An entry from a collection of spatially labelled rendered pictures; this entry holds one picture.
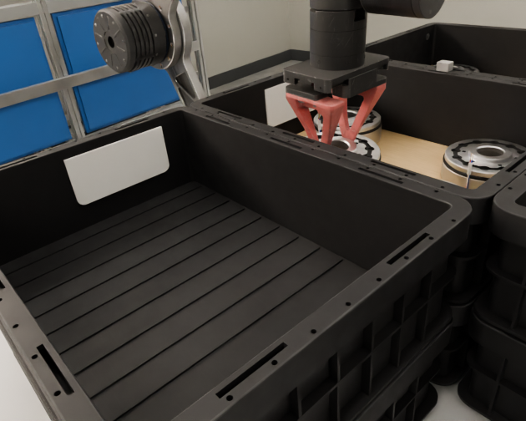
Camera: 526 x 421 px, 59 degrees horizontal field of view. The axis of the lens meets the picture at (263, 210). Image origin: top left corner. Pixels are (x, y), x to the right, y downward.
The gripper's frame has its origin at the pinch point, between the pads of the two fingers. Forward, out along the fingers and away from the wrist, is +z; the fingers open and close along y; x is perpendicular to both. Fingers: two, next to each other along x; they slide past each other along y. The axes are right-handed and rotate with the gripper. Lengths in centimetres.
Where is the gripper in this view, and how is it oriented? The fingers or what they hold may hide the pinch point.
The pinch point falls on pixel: (334, 141)
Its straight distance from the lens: 55.2
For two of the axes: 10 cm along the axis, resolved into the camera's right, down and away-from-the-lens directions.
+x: -6.7, -3.7, 6.4
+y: 7.4, -4.1, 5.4
